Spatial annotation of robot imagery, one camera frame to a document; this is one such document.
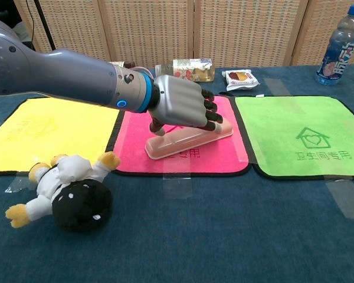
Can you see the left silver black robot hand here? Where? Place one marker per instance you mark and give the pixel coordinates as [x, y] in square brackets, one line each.
[180, 100]

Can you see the pink rectangular case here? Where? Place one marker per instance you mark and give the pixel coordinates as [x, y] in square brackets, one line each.
[177, 144]

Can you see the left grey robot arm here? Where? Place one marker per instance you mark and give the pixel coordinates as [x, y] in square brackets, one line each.
[62, 73]

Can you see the pink microfibre cloth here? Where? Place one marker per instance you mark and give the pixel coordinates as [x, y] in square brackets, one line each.
[135, 147]

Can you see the green microfibre cloth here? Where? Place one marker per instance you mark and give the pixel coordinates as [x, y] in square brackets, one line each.
[283, 118]

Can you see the yellow microfibre cloth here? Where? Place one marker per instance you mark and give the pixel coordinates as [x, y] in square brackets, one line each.
[62, 138]

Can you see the pale yellow drink bottle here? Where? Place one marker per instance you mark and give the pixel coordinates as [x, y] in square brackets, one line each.
[191, 70]

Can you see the dark tea bottle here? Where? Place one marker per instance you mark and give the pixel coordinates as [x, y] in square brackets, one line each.
[130, 64]

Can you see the white snack packet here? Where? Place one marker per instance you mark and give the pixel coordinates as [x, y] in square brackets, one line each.
[242, 79]

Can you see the woven folding screen panel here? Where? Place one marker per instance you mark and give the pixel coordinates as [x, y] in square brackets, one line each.
[147, 29]
[315, 29]
[247, 29]
[76, 26]

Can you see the clear tape piece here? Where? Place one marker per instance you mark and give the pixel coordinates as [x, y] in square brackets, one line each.
[348, 197]
[177, 185]
[277, 87]

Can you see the black white plush toy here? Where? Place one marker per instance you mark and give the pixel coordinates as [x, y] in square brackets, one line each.
[76, 194]

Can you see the blue felt table cover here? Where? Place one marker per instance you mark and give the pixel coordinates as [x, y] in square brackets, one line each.
[224, 236]

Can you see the black tripod stand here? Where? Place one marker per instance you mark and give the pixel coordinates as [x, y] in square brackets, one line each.
[45, 23]

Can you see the blue sports drink bottle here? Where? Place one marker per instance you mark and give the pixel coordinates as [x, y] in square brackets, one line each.
[337, 59]

